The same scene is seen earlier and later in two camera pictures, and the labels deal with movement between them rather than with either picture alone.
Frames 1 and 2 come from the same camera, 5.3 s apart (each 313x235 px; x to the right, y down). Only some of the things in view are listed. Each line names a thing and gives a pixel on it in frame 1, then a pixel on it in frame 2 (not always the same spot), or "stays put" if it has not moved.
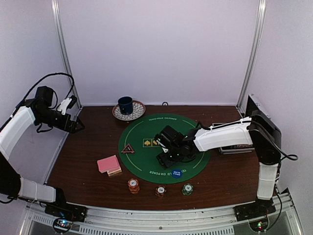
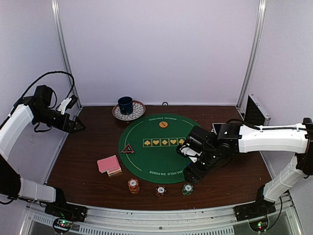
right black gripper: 166,162 → 191,171
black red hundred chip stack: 160,191 stays put
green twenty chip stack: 187,189 stays put
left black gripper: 64,127 stays put
